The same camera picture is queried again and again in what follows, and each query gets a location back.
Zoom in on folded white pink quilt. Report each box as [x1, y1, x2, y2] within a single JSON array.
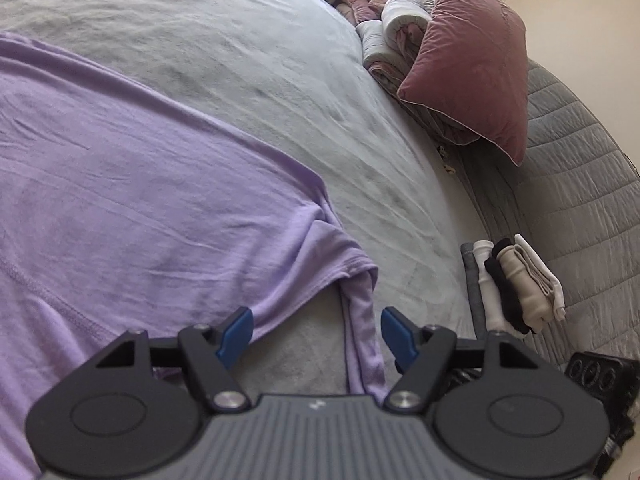
[[356, 0, 483, 147]]

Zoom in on folded white garment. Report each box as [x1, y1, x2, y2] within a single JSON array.
[[472, 240, 508, 333]]

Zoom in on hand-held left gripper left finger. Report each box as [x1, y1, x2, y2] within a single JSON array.
[[92, 306, 253, 413]]

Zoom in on folded cream garment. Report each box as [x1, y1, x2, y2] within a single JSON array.
[[512, 232, 568, 323]]

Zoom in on grey quilted headboard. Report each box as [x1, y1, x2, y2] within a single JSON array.
[[457, 57, 640, 376]]

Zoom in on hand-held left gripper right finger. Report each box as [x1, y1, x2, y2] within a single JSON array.
[[381, 306, 543, 413]]

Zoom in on purple shirt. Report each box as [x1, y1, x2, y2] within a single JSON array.
[[0, 32, 388, 478]]

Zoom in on folded beige garment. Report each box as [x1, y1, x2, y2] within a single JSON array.
[[500, 247, 553, 333]]

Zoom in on pink velvet pillow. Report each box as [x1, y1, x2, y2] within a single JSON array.
[[397, 0, 530, 166]]

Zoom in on folded black garment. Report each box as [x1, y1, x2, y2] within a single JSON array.
[[484, 241, 531, 336]]

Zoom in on grey bed sheet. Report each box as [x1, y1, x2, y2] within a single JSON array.
[[0, 0, 488, 396]]

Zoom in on small pink cushion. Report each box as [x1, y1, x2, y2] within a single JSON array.
[[337, 0, 396, 25]]

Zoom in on folded grey garment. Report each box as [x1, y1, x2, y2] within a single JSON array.
[[461, 242, 488, 341]]

